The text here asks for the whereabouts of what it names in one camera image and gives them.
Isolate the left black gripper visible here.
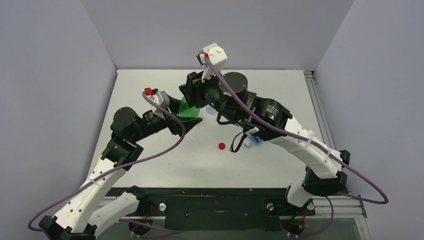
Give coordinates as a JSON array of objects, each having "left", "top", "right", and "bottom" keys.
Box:
[{"left": 131, "top": 94, "right": 202, "bottom": 143}]

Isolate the green plastic bottle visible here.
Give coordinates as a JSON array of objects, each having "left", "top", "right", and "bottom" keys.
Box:
[{"left": 178, "top": 97, "right": 201, "bottom": 118}]

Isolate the clear bluish bottle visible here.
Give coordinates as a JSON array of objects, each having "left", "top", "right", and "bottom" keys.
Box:
[{"left": 205, "top": 105, "right": 217, "bottom": 115}]

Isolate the red bottle cap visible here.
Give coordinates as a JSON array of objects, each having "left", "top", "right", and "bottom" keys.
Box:
[{"left": 218, "top": 142, "right": 226, "bottom": 150}]

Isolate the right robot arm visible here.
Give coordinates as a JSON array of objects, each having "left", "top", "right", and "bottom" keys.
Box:
[{"left": 179, "top": 72, "right": 350, "bottom": 214}]

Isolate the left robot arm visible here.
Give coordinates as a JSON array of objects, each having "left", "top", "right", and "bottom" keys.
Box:
[{"left": 38, "top": 91, "right": 202, "bottom": 240}]

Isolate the blue label small bottle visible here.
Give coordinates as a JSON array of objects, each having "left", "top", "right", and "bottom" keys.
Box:
[{"left": 243, "top": 135, "right": 263, "bottom": 148}]

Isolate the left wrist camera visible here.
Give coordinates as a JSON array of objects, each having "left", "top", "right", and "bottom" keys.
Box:
[{"left": 144, "top": 87, "right": 170, "bottom": 120}]

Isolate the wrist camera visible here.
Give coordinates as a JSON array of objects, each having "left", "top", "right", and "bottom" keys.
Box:
[
  {"left": 144, "top": 87, "right": 170, "bottom": 120},
  {"left": 196, "top": 42, "right": 228, "bottom": 83}
]

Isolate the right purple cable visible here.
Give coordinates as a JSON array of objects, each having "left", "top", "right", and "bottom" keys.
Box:
[{"left": 203, "top": 56, "right": 389, "bottom": 205}]

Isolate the purple cable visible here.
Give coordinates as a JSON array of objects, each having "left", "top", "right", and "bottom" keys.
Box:
[
  {"left": 27, "top": 92, "right": 187, "bottom": 233},
  {"left": 203, "top": 56, "right": 389, "bottom": 205}
]

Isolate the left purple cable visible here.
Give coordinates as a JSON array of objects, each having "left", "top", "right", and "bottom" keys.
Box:
[{"left": 27, "top": 92, "right": 187, "bottom": 233}]

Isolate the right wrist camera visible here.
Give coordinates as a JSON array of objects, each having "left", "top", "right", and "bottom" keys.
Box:
[{"left": 196, "top": 42, "right": 228, "bottom": 83}]

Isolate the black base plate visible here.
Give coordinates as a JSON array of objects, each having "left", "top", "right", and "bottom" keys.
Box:
[{"left": 106, "top": 187, "right": 316, "bottom": 231}]

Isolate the aluminium frame rail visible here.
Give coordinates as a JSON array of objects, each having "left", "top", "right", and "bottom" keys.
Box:
[{"left": 303, "top": 71, "right": 371, "bottom": 240}]

